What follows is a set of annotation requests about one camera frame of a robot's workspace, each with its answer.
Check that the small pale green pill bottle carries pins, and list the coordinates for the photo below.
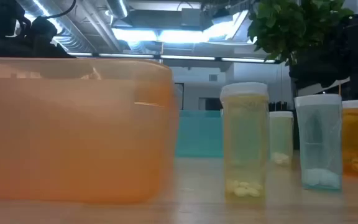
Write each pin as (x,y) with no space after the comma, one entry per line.
(281,137)

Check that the pale blue pill bottle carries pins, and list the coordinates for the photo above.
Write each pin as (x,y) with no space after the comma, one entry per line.
(319,146)

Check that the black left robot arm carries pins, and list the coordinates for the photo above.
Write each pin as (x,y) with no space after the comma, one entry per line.
(11,37)

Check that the translucent teal plastic bin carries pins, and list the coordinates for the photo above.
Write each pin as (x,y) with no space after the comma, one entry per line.
(199,133)

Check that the tall clear yellow pill bottle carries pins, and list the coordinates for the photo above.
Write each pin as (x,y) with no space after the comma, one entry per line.
(245,140)

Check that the translucent orange plastic bin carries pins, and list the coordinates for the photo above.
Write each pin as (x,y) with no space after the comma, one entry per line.
(73,133)

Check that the long ceiling strip light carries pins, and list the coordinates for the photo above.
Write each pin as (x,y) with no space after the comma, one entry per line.
(185,58)

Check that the bright ceiling light panel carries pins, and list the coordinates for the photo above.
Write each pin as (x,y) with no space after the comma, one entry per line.
(166,35)

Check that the grey ceiling box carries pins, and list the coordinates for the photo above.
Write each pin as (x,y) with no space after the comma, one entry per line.
(191,17)

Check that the green leafy potted plant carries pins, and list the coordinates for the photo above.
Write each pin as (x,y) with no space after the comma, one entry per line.
(284,25)

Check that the silver ventilation duct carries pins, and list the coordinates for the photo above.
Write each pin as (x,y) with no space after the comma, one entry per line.
(73,34)
(118,7)

